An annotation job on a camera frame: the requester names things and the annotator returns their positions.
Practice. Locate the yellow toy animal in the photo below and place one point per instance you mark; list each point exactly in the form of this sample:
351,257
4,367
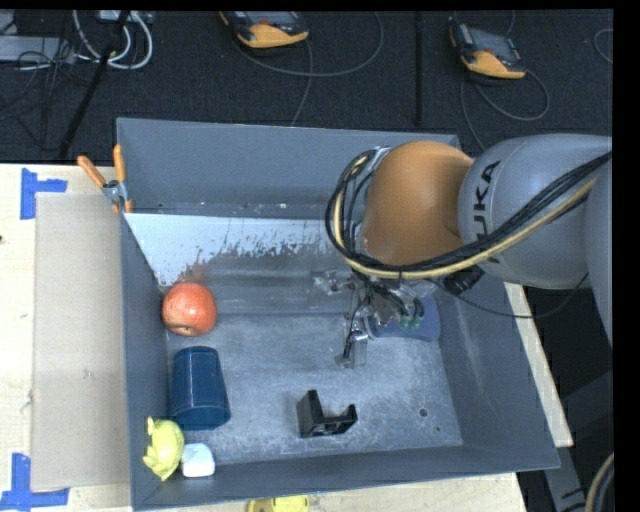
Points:
164,447

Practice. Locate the red apple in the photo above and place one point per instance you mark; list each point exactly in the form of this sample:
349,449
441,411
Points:
189,309

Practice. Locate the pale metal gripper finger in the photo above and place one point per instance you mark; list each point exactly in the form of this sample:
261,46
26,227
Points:
356,346
331,282

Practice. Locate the pale wood flat board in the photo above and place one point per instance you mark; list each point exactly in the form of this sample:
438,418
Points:
75,340

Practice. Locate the black plastic bracket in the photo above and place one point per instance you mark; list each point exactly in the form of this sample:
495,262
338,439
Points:
310,417

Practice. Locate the white rounded block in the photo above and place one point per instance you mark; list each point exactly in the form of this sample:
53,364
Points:
198,461

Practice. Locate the dark blue cup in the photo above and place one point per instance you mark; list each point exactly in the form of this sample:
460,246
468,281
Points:
199,387

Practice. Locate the grey metal bin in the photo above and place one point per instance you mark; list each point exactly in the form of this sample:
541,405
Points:
300,360

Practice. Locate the blue-grey rounded object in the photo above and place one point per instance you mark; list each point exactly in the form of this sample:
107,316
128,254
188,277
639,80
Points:
427,325

